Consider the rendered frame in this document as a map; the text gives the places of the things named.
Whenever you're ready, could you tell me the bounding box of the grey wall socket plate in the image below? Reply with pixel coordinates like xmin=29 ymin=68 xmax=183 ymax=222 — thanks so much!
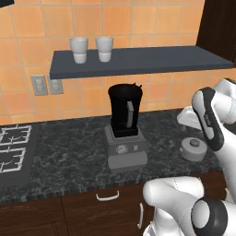
xmin=47 ymin=74 xmax=65 ymax=96
xmin=30 ymin=74 xmax=49 ymax=97

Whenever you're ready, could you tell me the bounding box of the dark wooden cupboard front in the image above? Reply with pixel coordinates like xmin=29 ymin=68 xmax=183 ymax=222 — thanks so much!
xmin=0 ymin=196 xmax=68 ymax=236

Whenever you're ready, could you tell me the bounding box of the white cup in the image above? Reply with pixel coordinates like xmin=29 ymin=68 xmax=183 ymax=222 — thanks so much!
xmin=95 ymin=36 xmax=114 ymax=64
xmin=68 ymin=36 xmax=89 ymax=65

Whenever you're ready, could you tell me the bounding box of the grey blender with black jar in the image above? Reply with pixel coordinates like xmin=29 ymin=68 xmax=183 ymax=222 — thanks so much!
xmin=103 ymin=82 xmax=148 ymax=177

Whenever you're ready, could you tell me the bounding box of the dark wooden drawer front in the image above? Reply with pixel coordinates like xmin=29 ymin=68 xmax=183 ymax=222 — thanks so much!
xmin=199 ymin=171 xmax=230 ymax=203
xmin=60 ymin=183 xmax=148 ymax=207

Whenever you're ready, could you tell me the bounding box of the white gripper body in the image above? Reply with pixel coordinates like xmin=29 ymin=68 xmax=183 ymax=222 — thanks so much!
xmin=176 ymin=105 xmax=203 ymax=131

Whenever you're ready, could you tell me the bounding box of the dark wooden wall cupboard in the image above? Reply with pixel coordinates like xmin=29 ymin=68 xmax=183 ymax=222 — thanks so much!
xmin=195 ymin=0 xmax=236 ymax=63

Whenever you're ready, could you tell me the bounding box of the white drawer handle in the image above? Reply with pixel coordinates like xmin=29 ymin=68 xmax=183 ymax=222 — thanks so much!
xmin=95 ymin=190 xmax=121 ymax=202

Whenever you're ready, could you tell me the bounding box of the white cupboard door handle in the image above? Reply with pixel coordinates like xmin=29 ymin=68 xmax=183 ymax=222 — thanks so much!
xmin=136 ymin=202 xmax=145 ymax=230

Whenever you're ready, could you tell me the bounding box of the dark wooden cupboard door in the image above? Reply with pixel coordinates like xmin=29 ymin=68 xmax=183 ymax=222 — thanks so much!
xmin=61 ymin=201 xmax=155 ymax=236

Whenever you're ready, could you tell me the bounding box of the grey hob with white grates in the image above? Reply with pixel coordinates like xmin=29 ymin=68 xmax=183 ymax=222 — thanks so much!
xmin=0 ymin=124 xmax=40 ymax=189

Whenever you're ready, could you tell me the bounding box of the dark grey wall shelf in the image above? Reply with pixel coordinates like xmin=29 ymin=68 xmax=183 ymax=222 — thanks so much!
xmin=49 ymin=45 xmax=235 ymax=80

